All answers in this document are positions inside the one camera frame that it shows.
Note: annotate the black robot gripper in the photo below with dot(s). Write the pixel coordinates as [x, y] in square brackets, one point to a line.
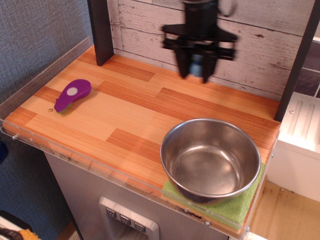
[199, 34]

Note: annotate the blue spoon with grey bowl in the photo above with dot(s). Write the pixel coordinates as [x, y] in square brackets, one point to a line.
[196, 66]

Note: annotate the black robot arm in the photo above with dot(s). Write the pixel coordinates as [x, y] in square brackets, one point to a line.
[200, 1]

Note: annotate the purple toy eggplant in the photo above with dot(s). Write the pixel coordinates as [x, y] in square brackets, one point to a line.
[74, 91]

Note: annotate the stainless steel bowl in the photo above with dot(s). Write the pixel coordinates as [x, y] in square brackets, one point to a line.
[208, 159]

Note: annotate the white toy sink unit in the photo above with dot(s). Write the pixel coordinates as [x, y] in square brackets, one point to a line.
[295, 162]

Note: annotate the green cloth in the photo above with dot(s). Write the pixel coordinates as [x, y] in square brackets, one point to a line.
[230, 211]

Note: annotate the grey toy fridge cabinet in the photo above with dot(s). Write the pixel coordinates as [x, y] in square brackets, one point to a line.
[103, 210]

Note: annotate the orange object bottom left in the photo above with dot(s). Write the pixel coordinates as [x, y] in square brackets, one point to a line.
[28, 235]

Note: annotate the dark right post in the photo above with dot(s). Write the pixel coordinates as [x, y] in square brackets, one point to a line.
[302, 53]

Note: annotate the clear acrylic guard rail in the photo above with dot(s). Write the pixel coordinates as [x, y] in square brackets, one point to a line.
[130, 180]

